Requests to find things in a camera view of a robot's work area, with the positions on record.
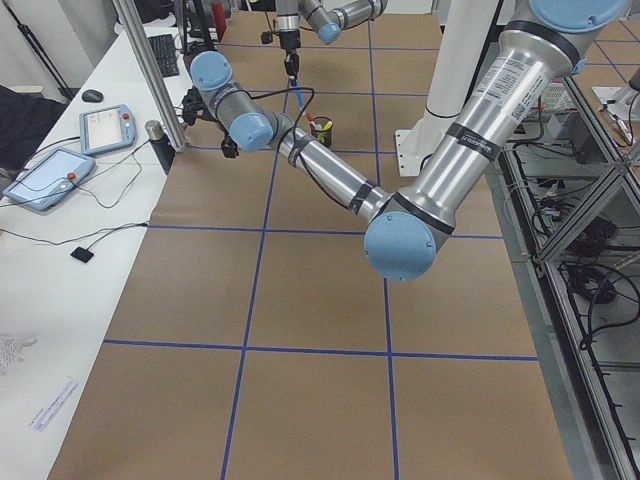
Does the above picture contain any dark steel water bottle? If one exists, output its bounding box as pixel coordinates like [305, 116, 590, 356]
[144, 120, 175, 175]

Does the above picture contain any aluminium side frame rail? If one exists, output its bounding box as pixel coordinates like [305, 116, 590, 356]
[494, 74, 640, 480]

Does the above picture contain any far blue teach pendant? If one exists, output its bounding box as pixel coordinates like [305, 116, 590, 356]
[79, 104, 137, 156]

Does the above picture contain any near blue teach pendant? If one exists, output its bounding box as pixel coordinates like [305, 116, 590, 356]
[3, 148, 96, 212]

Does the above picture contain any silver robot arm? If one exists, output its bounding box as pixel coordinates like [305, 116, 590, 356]
[189, 1, 630, 281]
[275, 0, 388, 79]

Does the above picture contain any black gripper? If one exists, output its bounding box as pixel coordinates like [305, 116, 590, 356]
[284, 48, 300, 76]
[220, 132, 239, 158]

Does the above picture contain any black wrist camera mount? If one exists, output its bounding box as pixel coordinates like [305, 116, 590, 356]
[181, 87, 205, 126]

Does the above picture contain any blue highlighter pen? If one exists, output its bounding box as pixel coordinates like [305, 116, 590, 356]
[294, 86, 306, 112]

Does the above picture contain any aluminium frame post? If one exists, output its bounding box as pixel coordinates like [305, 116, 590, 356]
[112, 0, 187, 152]

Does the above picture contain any black keyboard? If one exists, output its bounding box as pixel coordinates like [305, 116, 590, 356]
[148, 34, 179, 78]

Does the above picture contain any brown paper table mat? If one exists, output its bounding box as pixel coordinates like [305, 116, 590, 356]
[47, 10, 640, 480]

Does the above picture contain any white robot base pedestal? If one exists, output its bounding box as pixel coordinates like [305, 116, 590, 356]
[395, 0, 503, 177]

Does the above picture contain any black computer mouse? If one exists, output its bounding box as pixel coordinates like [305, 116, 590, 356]
[81, 89, 104, 103]

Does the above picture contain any small black square pad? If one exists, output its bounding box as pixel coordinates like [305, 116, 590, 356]
[70, 247, 94, 263]

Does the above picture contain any white printed paper label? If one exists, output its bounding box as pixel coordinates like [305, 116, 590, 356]
[29, 377, 79, 432]

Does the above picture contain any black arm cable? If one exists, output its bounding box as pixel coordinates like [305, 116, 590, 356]
[244, 87, 317, 166]

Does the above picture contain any blue teach pendant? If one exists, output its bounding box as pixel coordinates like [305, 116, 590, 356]
[3, 148, 96, 212]
[79, 104, 137, 156]

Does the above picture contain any black mesh pen cup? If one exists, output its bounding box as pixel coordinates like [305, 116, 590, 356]
[310, 117, 333, 147]

